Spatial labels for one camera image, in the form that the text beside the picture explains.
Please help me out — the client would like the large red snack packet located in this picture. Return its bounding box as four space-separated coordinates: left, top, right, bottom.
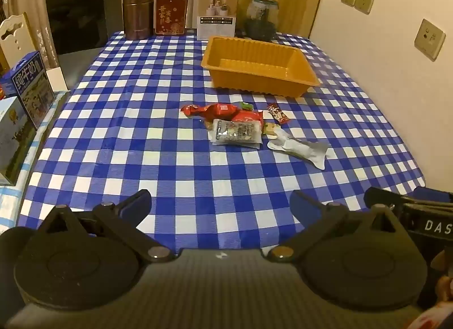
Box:
203 103 238 121

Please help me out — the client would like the dark red candy packet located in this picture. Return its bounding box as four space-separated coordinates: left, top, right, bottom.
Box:
266 102 291 125

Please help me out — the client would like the person's right hand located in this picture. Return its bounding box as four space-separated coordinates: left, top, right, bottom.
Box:
436 274 453 304

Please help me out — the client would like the light blue carton box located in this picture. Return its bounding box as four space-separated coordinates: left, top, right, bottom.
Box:
0 96 38 187

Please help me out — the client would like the brown metal canister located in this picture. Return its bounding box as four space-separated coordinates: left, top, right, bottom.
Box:
122 0 155 41

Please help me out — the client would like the blue milk carton box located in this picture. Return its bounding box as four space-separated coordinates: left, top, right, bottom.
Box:
0 51 56 129

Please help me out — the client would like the blue white checkered tablecloth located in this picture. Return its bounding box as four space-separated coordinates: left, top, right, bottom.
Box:
14 30 427 255

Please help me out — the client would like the silver white snack packet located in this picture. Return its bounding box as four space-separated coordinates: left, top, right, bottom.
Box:
266 127 331 170

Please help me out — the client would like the glass jar with dark base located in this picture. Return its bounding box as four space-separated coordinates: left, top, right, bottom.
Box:
244 0 280 41

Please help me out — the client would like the orange plastic tray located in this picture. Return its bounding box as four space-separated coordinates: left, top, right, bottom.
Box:
200 36 321 98

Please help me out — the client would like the large beige wall socket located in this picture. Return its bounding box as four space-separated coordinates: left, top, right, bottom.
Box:
414 18 446 61

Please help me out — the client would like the red gift box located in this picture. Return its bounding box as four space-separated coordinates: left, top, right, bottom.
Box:
155 0 188 36

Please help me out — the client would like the white product box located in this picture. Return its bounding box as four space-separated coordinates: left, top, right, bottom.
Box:
196 0 238 41

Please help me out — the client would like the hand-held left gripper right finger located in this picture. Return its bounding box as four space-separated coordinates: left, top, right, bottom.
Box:
265 189 407 263

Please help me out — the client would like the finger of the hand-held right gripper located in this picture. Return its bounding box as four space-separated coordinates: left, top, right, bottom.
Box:
364 187 407 211
412 187 453 206

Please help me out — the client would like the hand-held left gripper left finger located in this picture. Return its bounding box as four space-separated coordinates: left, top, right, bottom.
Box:
37 189 176 263

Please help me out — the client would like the black glossy appliance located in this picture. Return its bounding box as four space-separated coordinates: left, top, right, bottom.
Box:
44 0 123 92

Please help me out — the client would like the white chair back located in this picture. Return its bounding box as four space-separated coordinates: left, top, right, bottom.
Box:
0 12 39 75

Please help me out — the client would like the small white box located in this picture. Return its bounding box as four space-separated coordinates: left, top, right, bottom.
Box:
46 66 69 92

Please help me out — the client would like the red white patterned clothing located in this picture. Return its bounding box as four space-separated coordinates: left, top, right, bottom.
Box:
407 301 453 329

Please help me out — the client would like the clear nut packet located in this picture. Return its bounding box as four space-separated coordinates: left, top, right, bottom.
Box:
207 119 263 149

